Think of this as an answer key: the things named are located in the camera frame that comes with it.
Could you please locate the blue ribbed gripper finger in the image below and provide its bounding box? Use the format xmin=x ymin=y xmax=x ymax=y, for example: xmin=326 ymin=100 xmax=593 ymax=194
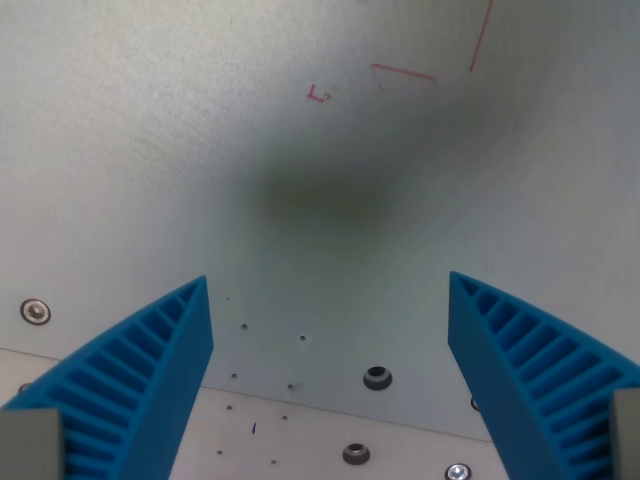
xmin=0 ymin=274 xmax=215 ymax=480
xmin=447 ymin=270 xmax=640 ymax=480

